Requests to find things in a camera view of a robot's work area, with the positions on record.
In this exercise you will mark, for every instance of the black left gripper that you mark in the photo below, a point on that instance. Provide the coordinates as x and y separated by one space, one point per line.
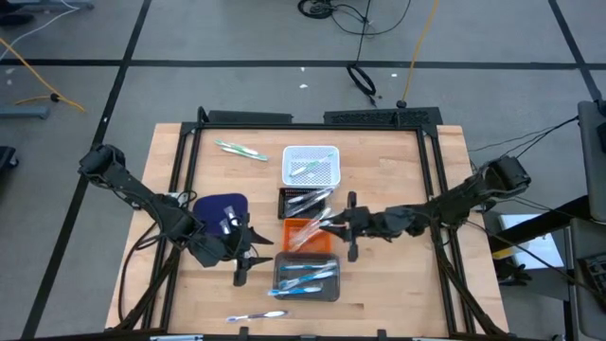
218 246

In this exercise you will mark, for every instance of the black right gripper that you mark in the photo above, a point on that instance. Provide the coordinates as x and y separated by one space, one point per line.
374 225

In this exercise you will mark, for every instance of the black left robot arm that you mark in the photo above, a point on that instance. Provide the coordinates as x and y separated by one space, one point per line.
142 192

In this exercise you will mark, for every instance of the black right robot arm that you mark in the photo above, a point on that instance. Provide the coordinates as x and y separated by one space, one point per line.
454 203

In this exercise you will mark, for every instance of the orange plastic basket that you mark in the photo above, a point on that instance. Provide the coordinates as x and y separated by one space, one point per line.
322 247

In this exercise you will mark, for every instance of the grey transparent plastic bin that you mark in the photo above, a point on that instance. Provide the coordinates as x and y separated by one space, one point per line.
284 258

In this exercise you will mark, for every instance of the black plastic basket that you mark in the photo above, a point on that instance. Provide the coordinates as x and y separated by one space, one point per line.
282 214

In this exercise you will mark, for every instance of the white plastic basket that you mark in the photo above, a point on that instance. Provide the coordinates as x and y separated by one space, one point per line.
331 180

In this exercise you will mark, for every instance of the yellow tag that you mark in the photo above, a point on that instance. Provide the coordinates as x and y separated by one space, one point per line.
502 254

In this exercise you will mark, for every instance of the black crumpled object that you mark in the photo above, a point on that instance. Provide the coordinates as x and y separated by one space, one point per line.
513 274

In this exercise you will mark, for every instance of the black diagonal bar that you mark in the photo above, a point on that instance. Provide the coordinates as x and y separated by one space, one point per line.
544 222

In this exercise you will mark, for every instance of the black keyboard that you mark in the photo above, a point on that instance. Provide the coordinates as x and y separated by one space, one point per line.
596 279

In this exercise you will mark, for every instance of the black caster base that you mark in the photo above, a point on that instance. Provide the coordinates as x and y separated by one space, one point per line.
7 156

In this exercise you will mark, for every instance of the grey metal bar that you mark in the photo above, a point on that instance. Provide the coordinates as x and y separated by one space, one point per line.
23 112

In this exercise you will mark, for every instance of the black floor object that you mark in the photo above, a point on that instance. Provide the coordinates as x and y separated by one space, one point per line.
14 19

